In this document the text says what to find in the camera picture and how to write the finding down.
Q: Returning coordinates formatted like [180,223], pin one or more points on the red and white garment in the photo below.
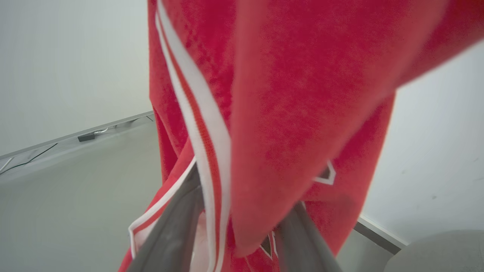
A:
[283,113]

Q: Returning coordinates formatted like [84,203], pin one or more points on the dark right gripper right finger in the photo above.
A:
[302,249]

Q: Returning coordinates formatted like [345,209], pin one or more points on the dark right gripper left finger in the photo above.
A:
[170,241]

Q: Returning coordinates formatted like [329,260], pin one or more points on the small black box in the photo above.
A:
[86,137]

